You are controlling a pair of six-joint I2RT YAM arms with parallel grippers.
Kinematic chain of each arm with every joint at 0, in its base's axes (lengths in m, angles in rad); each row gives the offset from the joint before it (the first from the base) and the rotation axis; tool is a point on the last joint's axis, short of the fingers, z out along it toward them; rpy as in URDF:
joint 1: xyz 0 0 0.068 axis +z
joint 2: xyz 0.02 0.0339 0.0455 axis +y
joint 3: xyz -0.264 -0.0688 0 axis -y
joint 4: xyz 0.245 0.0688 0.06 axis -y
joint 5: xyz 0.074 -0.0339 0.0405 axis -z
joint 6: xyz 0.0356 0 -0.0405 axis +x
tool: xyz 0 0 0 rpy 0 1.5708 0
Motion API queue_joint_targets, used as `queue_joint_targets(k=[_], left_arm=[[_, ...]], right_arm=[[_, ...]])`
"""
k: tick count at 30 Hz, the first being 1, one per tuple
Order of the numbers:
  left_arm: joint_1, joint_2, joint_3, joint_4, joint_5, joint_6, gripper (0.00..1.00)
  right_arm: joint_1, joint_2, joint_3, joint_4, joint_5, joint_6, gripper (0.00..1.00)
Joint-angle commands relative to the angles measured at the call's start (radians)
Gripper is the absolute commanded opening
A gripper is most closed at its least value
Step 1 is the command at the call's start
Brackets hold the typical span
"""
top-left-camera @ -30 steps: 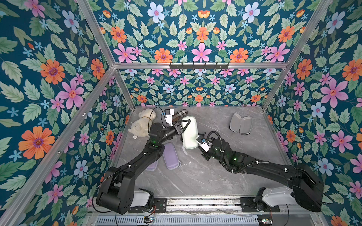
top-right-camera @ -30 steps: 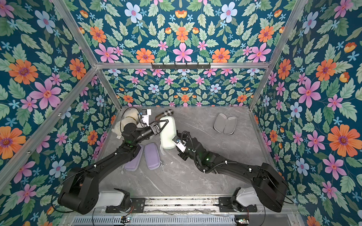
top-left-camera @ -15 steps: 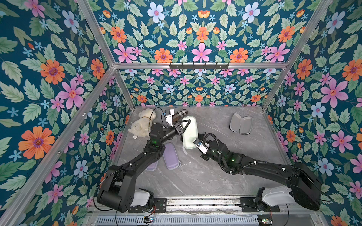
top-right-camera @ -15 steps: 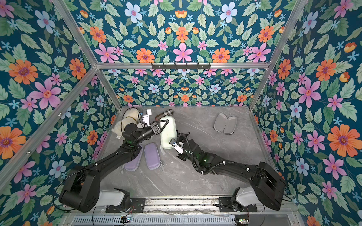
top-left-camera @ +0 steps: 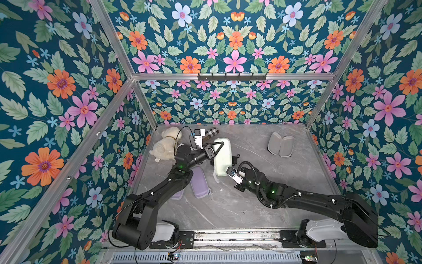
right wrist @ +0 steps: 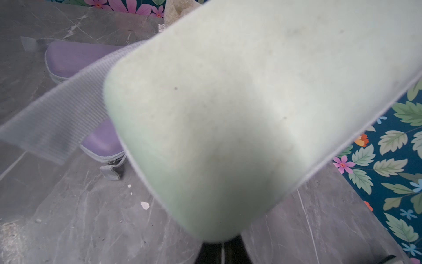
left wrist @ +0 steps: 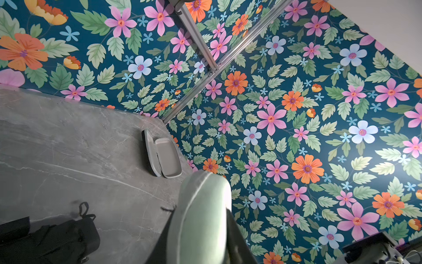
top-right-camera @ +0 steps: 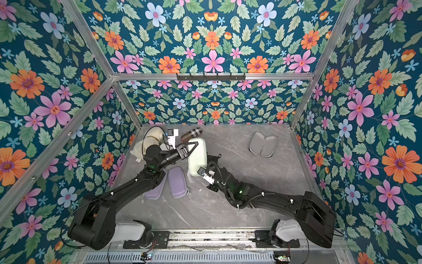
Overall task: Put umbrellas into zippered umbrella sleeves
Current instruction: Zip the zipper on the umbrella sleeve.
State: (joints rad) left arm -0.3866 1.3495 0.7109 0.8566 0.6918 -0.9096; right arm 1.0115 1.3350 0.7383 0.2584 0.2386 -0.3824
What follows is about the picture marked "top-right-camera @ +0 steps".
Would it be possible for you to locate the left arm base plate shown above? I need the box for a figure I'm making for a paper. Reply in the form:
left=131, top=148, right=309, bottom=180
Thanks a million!
left=123, top=231, right=170, bottom=250

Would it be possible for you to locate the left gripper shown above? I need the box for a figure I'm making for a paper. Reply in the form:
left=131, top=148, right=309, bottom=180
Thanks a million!
left=155, top=142, right=196, bottom=172

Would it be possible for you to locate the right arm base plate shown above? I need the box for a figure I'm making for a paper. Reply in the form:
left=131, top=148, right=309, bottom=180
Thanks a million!
left=252, top=230, right=300, bottom=249

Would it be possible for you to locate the black hook rail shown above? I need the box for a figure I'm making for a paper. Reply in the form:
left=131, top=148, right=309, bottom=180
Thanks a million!
left=176, top=73, right=246, bottom=82

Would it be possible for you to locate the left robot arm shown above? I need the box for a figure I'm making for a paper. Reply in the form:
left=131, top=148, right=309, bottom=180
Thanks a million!
left=68, top=142, right=198, bottom=250

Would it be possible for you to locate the mint green zippered case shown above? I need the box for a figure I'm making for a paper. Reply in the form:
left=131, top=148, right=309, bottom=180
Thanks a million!
left=188, top=137, right=208, bottom=177

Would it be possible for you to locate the plaid folded umbrella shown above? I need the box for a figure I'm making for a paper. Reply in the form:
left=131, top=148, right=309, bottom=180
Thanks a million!
left=181, top=128, right=203, bottom=143

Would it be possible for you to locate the aluminium front rail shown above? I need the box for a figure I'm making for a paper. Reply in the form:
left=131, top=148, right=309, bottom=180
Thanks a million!
left=77, top=228, right=348, bottom=251

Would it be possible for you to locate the white plush dog toy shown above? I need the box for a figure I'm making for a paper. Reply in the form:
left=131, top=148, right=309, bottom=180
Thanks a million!
left=130, top=126, right=170, bottom=163

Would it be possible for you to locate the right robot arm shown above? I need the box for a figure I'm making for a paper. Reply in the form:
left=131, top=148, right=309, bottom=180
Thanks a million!
left=197, top=161, right=336, bottom=248

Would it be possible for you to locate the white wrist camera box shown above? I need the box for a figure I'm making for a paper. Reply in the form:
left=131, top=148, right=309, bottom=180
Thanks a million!
left=197, top=167, right=215, bottom=185

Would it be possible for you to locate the beige case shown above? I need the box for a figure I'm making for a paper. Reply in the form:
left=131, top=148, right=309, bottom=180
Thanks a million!
left=249, top=132, right=277, bottom=158

